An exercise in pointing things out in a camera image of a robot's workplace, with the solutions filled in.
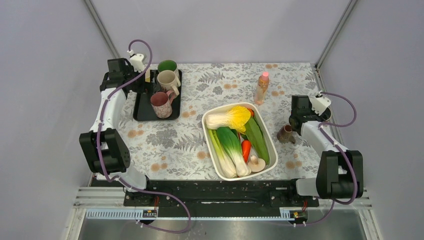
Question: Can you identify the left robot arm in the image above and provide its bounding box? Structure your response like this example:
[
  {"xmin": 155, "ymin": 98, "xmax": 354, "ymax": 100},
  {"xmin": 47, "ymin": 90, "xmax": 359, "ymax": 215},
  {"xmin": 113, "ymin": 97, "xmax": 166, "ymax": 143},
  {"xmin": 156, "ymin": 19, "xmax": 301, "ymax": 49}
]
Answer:
[{"xmin": 79, "ymin": 58, "xmax": 155, "ymax": 206}]

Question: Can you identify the floral tablecloth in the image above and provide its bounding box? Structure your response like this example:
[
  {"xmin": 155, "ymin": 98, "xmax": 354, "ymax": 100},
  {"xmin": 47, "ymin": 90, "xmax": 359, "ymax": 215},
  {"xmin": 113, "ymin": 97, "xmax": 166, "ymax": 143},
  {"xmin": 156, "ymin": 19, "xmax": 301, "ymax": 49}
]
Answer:
[{"xmin": 118, "ymin": 62, "xmax": 320, "ymax": 180}]

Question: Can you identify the orange carrot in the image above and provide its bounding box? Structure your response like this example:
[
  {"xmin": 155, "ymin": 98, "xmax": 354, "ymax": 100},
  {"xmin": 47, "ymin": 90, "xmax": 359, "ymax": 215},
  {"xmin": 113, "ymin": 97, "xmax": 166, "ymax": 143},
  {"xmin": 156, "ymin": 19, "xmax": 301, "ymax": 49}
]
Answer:
[{"xmin": 241, "ymin": 140, "xmax": 252, "ymax": 163}]

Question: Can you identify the pink drink bottle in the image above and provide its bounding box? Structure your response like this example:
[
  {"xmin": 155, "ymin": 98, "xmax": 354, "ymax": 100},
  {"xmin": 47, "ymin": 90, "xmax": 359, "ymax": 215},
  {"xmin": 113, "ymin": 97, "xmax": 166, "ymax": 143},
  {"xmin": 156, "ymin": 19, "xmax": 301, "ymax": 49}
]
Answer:
[{"xmin": 254, "ymin": 71, "xmax": 270, "ymax": 105}]

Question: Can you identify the pink upside-down mug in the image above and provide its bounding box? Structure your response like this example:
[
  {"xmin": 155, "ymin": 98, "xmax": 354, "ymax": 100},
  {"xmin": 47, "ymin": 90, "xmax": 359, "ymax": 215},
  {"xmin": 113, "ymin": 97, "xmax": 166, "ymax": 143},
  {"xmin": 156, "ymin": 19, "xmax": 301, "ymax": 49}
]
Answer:
[{"xmin": 150, "ymin": 90, "xmax": 177, "ymax": 119}]

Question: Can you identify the beige mushroom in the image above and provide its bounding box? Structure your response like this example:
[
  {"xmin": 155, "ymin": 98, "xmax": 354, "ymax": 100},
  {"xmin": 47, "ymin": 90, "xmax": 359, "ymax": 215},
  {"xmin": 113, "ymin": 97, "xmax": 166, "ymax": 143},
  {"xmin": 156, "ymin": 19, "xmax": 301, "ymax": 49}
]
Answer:
[{"xmin": 247, "ymin": 155, "xmax": 266, "ymax": 173}]

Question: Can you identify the white vegetable basin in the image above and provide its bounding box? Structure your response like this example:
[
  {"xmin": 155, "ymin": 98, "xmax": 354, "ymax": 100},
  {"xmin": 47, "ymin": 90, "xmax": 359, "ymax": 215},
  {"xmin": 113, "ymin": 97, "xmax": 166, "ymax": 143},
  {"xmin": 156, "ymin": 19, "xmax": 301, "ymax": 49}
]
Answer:
[{"xmin": 201, "ymin": 102, "xmax": 278, "ymax": 181}]

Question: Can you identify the beige teal upside-down mug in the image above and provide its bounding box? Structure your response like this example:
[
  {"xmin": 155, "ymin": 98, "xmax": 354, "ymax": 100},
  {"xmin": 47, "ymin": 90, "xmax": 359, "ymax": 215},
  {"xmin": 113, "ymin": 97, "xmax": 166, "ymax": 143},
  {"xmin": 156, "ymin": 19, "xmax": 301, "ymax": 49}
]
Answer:
[{"xmin": 157, "ymin": 70, "xmax": 181, "ymax": 96}]

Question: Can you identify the green cucumber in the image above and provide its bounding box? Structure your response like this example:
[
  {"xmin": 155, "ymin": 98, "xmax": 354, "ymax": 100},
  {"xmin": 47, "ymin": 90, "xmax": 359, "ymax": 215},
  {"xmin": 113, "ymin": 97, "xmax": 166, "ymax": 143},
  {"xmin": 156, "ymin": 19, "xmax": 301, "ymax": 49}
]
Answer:
[{"xmin": 244, "ymin": 117, "xmax": 270, "ymax": 165}]

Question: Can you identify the small brown cup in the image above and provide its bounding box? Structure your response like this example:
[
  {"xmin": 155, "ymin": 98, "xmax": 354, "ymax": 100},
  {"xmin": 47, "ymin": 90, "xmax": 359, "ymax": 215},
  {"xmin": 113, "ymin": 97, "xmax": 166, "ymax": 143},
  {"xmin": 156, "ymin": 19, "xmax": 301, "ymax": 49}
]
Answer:
[{"xmin": 276, "ymin": 124, "xmax": 296, "ymax": 145}]

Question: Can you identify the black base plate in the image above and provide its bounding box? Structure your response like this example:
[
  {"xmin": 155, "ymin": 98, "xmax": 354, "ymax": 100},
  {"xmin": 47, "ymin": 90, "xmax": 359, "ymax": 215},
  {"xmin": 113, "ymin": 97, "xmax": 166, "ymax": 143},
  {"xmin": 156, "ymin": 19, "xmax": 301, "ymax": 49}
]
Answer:
[{"xmin": 123, "ymin": 180, "xmax": 319, "ymax": 218}]

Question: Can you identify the yellow napa cabbage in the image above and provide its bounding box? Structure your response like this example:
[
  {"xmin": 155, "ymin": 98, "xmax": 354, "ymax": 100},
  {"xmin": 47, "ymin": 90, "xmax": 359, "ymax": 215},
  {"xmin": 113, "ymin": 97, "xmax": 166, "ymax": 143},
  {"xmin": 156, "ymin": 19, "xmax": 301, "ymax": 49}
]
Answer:
[{"xmin": 205, "ymin": 106, "xmax": 251, "ymax": 134}]

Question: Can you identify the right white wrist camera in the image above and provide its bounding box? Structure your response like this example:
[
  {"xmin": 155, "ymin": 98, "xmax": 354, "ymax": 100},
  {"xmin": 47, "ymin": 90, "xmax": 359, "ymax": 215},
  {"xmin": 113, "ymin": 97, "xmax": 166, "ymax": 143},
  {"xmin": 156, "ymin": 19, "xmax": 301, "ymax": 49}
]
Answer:
[{"xmin": 308, "ymin": 91, "xmax": 332, "ymax": 116}]

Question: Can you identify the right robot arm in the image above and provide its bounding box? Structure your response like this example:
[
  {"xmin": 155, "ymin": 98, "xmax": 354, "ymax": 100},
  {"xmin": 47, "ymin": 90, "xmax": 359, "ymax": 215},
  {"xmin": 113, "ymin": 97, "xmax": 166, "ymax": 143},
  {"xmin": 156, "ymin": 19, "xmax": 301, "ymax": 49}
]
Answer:
[{"xmin": 286, "ymin": 92, "xmax": 364, "ymax": 206}]

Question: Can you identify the black baking tray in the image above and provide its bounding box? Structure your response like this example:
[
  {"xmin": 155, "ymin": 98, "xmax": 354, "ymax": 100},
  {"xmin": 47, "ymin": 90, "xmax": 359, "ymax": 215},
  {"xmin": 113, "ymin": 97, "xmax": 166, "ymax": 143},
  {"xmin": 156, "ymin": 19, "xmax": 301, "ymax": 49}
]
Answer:
[{"xmin": 132, "ymin": 69, "xmax": 182, "ymax": 122}]

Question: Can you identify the white green leek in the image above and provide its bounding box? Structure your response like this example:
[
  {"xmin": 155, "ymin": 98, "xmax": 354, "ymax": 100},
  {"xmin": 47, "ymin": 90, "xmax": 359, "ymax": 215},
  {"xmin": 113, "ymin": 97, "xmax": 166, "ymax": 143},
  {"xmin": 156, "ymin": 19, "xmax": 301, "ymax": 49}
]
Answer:
[{"xmin": 208, "ymin": 129, "xmax": 237, "ymax": 179}]

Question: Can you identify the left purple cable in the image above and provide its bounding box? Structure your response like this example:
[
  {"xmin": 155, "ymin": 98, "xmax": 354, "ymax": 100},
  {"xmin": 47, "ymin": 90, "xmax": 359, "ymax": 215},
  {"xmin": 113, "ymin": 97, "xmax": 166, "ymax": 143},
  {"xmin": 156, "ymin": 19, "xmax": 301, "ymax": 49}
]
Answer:
[{"xmin": 96, "ymin": 39, "xmax": 192, "ymax": 234}]

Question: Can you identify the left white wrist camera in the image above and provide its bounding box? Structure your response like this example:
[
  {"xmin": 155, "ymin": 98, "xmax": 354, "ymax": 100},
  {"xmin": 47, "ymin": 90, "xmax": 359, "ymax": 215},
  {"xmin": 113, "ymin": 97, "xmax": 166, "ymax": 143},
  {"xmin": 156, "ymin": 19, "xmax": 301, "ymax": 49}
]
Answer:
[{"xmin": 127, "ymin": 49, "xmax": 145, "ymax": 73}]

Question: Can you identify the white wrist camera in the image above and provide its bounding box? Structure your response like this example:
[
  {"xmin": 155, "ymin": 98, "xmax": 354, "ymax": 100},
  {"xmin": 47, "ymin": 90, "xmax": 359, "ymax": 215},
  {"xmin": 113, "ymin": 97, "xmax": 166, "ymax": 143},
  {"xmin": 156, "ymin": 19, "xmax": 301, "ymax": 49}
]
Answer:
[
  {"xmin": 308, "ymin": 91, "xmax": 332, "ymax": 116},
  {"xmin": 127, "ymin": 49, "xmax": 145, "ymax": 73}
]

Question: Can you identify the green bok choy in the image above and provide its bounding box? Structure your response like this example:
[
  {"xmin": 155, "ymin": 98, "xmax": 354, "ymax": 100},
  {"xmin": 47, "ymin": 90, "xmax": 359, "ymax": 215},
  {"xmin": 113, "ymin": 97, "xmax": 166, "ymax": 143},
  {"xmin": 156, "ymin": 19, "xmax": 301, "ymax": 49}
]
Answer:
[{"xmin": 216, "ymin": 126, "xmax": 252, "ymax": 177}]

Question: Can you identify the black gold mug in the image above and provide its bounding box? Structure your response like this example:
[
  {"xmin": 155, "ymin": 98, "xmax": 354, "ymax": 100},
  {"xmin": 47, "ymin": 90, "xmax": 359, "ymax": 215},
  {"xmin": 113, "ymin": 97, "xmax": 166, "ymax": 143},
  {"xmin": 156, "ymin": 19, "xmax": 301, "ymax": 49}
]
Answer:
[{"xmin": 322, "ymin": 108, "xmax": 332, "ymax": 122}]

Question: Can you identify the yellow mug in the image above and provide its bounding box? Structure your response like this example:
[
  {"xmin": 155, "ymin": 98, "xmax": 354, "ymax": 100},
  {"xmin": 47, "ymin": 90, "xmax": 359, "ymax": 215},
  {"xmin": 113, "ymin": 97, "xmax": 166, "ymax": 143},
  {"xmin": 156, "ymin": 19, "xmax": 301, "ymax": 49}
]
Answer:
[{"xmin": 144, "ymin": 70, "xmax": 151, "ymax": 83}]

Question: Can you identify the beige floral mug green inside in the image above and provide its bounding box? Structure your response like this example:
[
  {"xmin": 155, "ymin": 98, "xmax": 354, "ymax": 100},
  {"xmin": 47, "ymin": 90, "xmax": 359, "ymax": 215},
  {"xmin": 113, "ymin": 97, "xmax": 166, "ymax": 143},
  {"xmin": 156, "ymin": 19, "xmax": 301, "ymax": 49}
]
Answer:
[{"xmin": 157, "ymin": 59, "xmax": 179, "ymax": 75}]

